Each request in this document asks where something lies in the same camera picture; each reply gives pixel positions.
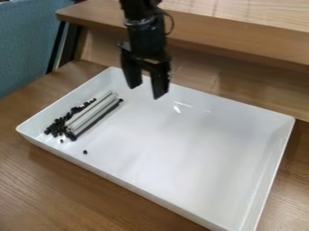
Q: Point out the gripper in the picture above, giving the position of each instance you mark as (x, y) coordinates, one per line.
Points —
(146, 39)

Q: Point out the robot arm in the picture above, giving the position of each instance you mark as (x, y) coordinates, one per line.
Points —
(136, 9)

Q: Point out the pile of black bits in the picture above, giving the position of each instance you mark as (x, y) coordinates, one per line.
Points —
(66, 120)

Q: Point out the silver metal bar tool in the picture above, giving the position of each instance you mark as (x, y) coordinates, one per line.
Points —
(94, 113)

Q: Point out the white tray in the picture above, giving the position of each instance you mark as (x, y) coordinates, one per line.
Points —
(181, 156)

